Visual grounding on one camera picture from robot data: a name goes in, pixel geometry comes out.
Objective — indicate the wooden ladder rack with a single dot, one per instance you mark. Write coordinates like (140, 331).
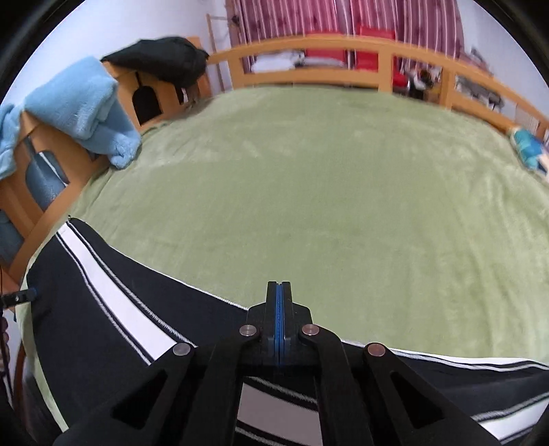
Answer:
(214, 47)

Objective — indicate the dark blue cloth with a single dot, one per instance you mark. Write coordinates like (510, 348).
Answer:
(45, 180)

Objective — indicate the black and white object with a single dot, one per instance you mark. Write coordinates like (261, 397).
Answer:
(422, 81)

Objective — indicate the blue doll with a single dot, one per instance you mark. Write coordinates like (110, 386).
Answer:
(529, 148)

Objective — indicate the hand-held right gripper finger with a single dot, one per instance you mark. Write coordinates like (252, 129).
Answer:
(275, 317)
(283, 317)

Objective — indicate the wooden bed frame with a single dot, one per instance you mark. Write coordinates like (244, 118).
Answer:
(300, 45)

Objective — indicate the black cloth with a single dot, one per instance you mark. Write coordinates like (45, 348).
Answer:
(163, 55)

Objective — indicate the green fleece blanket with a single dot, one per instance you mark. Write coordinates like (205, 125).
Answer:
(321, 193)

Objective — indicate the white folded cloth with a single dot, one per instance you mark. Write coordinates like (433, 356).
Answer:
(274, 62)

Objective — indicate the red cushion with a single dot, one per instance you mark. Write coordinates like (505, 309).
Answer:
(377, 43)
(326, 53)

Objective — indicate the black pants with white stripes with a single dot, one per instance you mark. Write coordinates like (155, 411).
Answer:
(107, 300)

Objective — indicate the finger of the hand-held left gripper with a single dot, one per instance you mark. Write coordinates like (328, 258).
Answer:
(19, 296)

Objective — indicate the red striped curtain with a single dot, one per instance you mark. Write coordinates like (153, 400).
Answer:
(278, 17)

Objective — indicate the light blue fleece blanket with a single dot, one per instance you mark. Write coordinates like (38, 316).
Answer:
(73, 98)

